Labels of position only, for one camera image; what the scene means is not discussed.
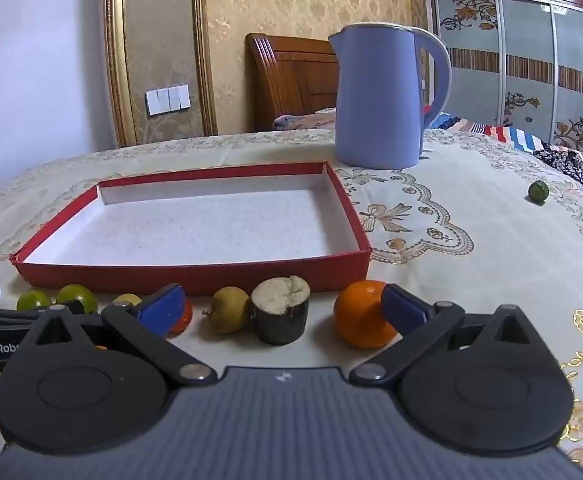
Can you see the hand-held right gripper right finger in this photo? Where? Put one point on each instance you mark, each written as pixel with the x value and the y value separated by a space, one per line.
pixel 401 307

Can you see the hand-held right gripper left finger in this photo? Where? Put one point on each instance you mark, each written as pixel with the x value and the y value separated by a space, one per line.
pixel 164 310

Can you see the red cherry tomato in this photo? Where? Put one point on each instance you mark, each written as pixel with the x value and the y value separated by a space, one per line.
pixel 184 317

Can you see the green tomato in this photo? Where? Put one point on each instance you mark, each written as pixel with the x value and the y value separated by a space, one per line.
pixel 32 300
pixel 78 295

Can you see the tan longan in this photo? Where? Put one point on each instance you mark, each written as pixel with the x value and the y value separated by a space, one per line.
pixel 127 300
pixel 229 310

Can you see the orange mandarin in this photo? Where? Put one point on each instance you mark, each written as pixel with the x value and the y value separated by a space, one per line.
pixel 356 315

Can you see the red-rimmed white tray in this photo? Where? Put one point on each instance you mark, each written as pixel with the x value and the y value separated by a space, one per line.
pixel 196 225

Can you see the sugarcane piece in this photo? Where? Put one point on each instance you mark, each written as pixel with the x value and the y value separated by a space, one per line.
pixel 279 310

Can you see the cream embroidered tablecloth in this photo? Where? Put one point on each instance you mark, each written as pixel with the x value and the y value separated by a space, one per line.
pixel 471 270

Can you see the small green lime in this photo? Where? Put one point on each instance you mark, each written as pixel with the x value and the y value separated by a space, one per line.
pixel 539 193

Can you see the blue electric kettle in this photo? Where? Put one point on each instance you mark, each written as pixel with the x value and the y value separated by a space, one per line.
pixel 376 100

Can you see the dark floral cloth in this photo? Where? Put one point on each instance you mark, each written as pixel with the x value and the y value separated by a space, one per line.
pixel 576 165

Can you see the wooden bed headboard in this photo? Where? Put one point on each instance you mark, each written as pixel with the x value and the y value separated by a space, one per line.
pixel 296 80

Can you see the floral sliding door wardrobe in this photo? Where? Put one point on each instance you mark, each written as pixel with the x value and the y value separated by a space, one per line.
pixel 526 35

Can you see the white wall light switch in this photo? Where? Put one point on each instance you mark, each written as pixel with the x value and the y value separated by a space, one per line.
pixel 168 100

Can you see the gold wall panel frame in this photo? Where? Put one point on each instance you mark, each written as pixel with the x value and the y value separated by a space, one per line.
pixel 116 60

